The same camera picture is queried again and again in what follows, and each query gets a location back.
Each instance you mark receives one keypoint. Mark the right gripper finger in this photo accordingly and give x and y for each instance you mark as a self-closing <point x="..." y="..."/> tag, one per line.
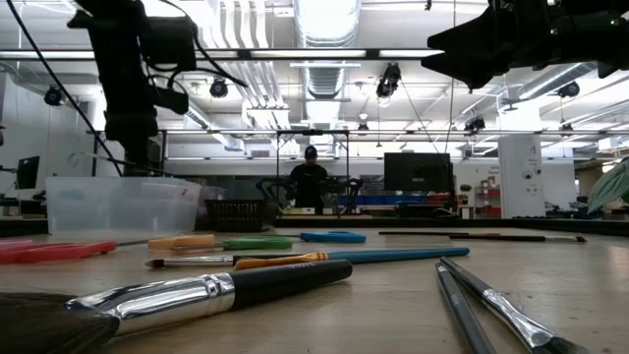
<point x="467" y="66"/>
<point x="467" y="34"/>

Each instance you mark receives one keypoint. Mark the black paintbrush silver ferrule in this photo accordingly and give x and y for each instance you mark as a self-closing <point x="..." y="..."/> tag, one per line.
<point x="491" y="238"/>
<point x="196" y="261"/>

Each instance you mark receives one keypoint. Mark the dark paintbrush silver ferrule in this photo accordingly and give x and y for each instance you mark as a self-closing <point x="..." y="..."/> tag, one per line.
<point x="516" y="312"/>

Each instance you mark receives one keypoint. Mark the white square pillar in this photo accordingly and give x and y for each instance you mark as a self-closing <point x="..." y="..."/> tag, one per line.
<point x="521" y="172"/>

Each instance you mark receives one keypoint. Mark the black ceiling light rail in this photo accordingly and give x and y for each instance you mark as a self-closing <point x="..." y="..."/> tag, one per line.
<point x="372" y="54"/>

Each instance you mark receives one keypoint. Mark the small black monitor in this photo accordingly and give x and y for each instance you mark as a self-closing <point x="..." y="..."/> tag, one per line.
<point x="28" y="172"/>

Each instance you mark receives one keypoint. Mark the clear plastic bin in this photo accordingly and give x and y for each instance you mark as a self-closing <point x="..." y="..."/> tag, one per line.
<point x="123" y="206"/>

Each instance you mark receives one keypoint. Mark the silver ceiling duct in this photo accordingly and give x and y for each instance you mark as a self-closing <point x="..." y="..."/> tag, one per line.
<point x="326" y="78"/>

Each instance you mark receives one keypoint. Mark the person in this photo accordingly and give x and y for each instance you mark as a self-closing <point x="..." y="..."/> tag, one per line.
<point x="308" y="182"/>

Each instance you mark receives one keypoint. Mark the black ceiling spotlight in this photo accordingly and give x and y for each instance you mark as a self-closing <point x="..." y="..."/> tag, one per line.
<point x="218" y="88"/>
<point x="475" y="124"/>
<point x="569" y="89"/>
<point x="54" y="96"/>
<point x="362" y="128"/>
<point x="388" y="81"/>

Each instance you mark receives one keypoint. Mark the black background station frame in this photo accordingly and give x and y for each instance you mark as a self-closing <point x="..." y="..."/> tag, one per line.
<point x="312" y="132"/>

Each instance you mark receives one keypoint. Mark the black background robot arm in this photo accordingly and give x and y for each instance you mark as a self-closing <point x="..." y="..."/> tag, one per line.
<point x="354" y="189"/>
<point x="270" y="184"/>

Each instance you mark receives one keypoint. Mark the dark background shelf frame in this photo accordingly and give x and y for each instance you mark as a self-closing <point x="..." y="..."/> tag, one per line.
<point x="159" y="152"/>

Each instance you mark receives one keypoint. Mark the large black monitor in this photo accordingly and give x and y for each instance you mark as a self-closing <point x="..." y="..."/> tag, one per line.
<point x="417" y="172"/>

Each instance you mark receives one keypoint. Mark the dark thin paintbrush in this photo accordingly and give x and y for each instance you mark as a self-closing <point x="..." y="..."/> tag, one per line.
<point x="463" y="310"/>

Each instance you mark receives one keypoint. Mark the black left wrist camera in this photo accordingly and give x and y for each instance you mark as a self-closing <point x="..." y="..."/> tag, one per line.
<point x="169" y="44"/>

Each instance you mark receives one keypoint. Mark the black fan brush silver ferrule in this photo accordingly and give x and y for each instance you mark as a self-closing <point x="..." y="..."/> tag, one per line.
<point x="172" y="300"/>

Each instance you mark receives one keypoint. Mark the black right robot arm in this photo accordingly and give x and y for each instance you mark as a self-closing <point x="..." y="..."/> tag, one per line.
<point x="589" y="34"/>

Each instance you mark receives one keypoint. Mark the black mesh basket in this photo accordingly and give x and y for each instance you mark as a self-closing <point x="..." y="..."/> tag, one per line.
<point x="236" y="216"/>

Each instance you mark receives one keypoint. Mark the green leafy plant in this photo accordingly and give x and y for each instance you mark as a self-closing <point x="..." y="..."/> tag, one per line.
<point x="614" y="187"/>

